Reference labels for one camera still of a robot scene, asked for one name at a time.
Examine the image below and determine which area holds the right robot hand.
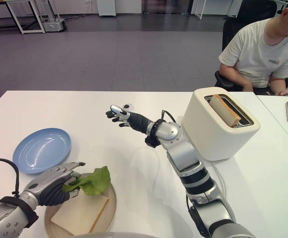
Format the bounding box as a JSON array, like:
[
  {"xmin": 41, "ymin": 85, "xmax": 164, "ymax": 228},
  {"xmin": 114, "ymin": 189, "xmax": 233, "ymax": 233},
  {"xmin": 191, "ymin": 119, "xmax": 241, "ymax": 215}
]
[{"xmin": 105, "ymin": 104, "xmax": 157, "ymax": 137}]

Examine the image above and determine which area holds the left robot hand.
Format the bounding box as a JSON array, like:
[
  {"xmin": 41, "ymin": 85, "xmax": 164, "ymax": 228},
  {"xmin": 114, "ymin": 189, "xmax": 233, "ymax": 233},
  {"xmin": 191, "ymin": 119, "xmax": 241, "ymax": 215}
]
[{"xmin": 22, "ymin": 161, "xmax": 86, "ymax": 207}]

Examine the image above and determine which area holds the green lettuce leaf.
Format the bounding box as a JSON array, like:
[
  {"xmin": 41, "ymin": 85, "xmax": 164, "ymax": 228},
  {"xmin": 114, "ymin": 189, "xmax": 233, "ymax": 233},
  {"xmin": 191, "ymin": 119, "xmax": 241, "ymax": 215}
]
[{"xmin": 61, "ymin": 166, "xmax": 112, "ymax": 197}]

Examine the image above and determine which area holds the blue plate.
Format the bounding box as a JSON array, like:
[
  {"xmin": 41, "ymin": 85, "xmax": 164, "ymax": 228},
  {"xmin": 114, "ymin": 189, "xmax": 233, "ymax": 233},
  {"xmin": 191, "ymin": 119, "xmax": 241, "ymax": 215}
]
[{"xmin": 12, "ymin": 127, "xmax": 72, "ymax": 175}]

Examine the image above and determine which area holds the bread slice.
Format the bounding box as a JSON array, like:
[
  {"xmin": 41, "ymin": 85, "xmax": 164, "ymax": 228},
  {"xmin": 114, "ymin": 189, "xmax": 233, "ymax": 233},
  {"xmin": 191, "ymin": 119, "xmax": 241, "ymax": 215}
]
[
  {"xmin": 50, "ymin": 190, "xmax": 111, "ymax": 236},
  {"xmin": 210, "ymin": 94, "xmax": 241, "ymax": 128}
]

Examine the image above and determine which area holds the beige plate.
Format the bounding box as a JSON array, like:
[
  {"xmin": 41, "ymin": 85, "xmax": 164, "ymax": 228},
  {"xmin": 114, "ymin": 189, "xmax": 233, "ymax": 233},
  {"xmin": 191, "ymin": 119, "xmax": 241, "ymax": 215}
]
[{"xmin": 44, "ymin": 173, "xmax": 117, "ymax": 237}]

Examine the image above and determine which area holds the cream toaster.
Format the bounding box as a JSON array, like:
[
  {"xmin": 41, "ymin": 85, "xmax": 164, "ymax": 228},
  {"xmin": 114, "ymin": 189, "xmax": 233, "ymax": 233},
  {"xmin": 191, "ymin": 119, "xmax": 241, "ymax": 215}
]
[{"xmin": 181, "ymin": 86, "xmax": 261, "ymax": 162}]

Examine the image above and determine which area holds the white wheeled machine base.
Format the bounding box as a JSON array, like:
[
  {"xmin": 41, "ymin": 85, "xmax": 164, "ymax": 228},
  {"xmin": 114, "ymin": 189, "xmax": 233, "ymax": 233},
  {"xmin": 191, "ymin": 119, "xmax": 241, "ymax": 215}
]
[{"xmin": 41, "ymin": 0, "xmax": 66, "ymax": 33}]

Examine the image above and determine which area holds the black office chair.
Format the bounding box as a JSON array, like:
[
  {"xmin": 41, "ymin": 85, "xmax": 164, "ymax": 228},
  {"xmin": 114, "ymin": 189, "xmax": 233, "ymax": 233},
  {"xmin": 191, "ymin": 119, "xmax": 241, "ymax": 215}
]
[{"xmin": 214, "ymin": 0, "xmax": 288, "ymax": 95}]

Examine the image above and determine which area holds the person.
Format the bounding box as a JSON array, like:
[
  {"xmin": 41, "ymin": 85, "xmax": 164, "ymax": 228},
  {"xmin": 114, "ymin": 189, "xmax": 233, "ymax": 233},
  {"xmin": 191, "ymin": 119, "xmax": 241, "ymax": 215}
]
[{"xmin": 218, "ymin": 0, "xmax": 288, "ymax": 97}]

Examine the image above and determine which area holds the black cable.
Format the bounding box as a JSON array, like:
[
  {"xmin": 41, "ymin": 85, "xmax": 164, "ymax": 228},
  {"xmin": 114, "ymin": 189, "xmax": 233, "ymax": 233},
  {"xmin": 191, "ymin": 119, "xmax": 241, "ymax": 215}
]
[
  {"xmin": 161, "ymin": 110, "xmax": 178, "ymax": 124},
  {"xmin": 0, "ymin": 158, "xmax": 20, "ymax": 199}
]

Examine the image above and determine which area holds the white cord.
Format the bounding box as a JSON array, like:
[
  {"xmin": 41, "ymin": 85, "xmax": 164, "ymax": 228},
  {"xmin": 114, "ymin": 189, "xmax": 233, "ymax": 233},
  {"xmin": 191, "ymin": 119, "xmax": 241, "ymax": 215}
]
[{"xmin": 212, "ymin": 160, "xmax": 228, "ymax": 200}]

